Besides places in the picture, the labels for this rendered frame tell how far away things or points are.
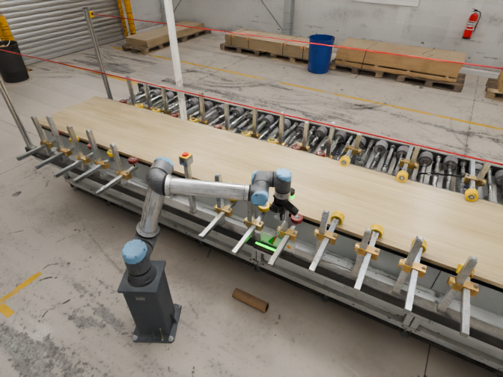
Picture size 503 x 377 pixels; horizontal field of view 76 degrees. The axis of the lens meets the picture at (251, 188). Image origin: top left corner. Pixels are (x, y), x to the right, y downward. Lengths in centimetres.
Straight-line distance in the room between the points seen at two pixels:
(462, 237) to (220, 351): 183
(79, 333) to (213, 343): 103
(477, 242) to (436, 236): 23
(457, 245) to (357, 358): 107
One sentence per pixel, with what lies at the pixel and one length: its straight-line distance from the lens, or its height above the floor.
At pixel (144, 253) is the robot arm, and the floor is 85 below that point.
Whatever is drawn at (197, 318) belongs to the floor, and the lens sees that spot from 281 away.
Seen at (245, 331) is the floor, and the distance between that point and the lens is 273.
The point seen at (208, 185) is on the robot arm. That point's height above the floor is 138.
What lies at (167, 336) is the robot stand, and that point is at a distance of 276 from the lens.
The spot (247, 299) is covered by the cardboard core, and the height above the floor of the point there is 7.
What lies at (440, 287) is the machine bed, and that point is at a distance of 244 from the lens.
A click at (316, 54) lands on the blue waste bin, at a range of 757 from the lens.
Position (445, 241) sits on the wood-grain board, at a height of 90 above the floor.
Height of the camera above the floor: 240
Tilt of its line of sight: 38 degrees down
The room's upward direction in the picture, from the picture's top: straight up
